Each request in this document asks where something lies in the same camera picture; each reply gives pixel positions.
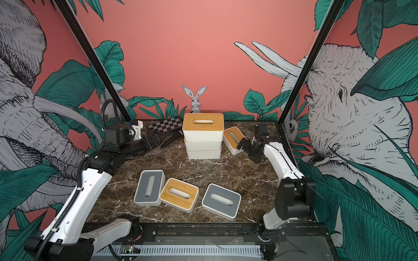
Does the yellow lid tissue box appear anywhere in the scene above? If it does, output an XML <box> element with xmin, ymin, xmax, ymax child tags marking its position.
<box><xmin>184</xmin><ymin>140</ymin><xmax>222</xmax><ymax>151</ymax></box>

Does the large bamboo lid tissue box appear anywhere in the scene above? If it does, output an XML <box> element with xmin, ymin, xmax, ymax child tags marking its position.
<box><xmin>182</xmin><ymin>113</ymin><xmax>224</xmax><ymax>142</ymax></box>

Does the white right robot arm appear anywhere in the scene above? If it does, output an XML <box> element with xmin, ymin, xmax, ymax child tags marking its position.
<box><xmin>237</xmin><ymin>136</ymin><xmax>316</xmax><ymax>230</ymax></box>

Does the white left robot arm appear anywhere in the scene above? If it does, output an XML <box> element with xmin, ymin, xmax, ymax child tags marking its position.
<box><xmin>24</xmin><ymin>132</ymin><xmax>161</xmax><ymax>261</ymax></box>

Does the small bamboo lid tissue box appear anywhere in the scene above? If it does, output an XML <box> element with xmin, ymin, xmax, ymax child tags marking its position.
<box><xmin>223</xmin><ymin>126</ymin><xmax>244</xmax><ymax>155</ymax></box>

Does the grey lid tissue box left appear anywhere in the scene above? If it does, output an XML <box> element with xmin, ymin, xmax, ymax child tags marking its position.
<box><xmin>133</xmin><ymin>170</ymin><xmax>165</xmax><ymax>207</ymax></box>

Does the grey lid tissue box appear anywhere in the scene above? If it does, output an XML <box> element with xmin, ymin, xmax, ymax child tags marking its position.
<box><xmin>201</xmin><ymin>183</ymin><xmax>242</xmax><ymax>221</ymax></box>
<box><xmin>133</xmin><ymin>170</ymin><xmax>165</xmax><ymax>207</ymax></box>

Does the white bottom tissue box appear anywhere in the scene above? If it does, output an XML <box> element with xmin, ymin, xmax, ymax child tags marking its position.
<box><xmin>187</xmin><ymin>150</ymin><xmax>222</xmax><ymax>160</ymax></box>

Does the grey lid tissue box right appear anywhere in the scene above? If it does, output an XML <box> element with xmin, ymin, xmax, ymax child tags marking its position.
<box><xmin>201</xmin><ymin>183</ymin><xmax>242</xmax><ymax>221</ymax></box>

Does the front bamboo lid tissue box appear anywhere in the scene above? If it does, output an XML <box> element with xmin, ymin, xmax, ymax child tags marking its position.
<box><xmin>159</xmin><ymin>178</ymin><xmax>199</xmax><ymax>213</ymax></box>

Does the folding chess board box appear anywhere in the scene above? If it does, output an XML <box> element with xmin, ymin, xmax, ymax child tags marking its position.
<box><xmin>148</xmin><ymin>116</ymin><xmax>182</xmax><ymax>134</ymax></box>

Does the white vented strip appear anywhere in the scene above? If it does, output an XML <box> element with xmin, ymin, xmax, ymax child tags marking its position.
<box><xmin>112</xmin><ymin>245</ymin><xmax>261</xmax><ymax>257</ymax></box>

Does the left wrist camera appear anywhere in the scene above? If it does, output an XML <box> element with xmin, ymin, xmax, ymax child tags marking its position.
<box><xmin>104</xmin><ymin>120</ymin><xmax>143</xmax><ymax>145</ymax></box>

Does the black corrugated cable hose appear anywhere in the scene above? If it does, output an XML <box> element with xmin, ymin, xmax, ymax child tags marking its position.
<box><xmin>100</xmin><ymin>98</ymin><xmax>122</xmax><ymax>129</ymax></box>

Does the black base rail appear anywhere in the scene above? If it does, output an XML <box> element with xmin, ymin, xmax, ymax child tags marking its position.
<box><xmin>115</xmin><ymin>223</ymin><xmax>329</xmax><ymax>244</ymax></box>

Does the black corner frame post right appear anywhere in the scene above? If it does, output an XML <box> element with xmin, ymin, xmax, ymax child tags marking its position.
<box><xmin>277</xmin><ymin>0</ymin><xmax>345</xmax><ymax>126</ymax></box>

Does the black corner frame post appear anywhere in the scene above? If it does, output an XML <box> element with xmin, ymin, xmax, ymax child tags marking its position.
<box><xmin>277</xmin><ymin>0</ymin><xmax>345</xmax><ymax>126</ymax></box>
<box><xmin>54</xmin><ymin>0</ymin><xmax>132</xmax><ymax>121</ymax></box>

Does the black corner frame post left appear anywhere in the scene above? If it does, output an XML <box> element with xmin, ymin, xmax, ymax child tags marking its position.
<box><xmin>54</xmin><ymin>0</ymin><xmax>132</xmax><ymax>121</ymax></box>

